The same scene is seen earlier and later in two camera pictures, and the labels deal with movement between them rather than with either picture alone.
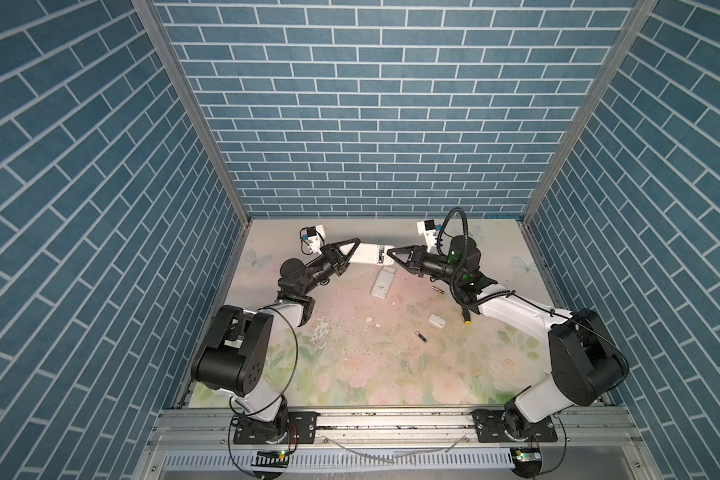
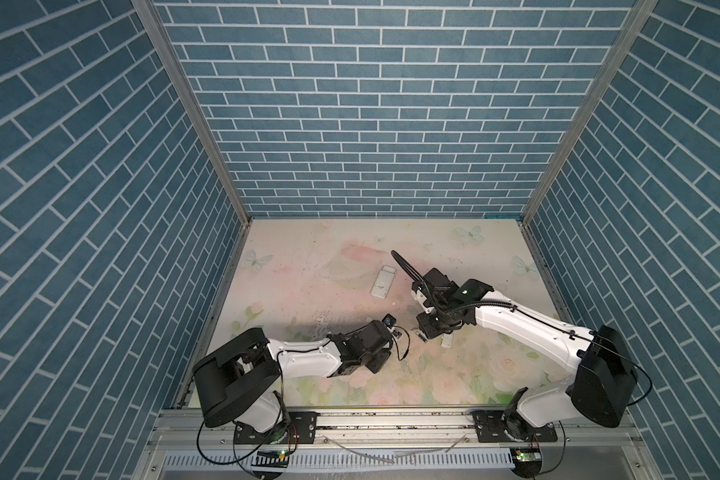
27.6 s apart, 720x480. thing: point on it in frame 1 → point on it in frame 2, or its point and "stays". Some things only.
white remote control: (383, 282) stays
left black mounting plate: (302, 428) stays
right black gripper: (411, 268) → (427, 330)
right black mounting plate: (489, 428) stays
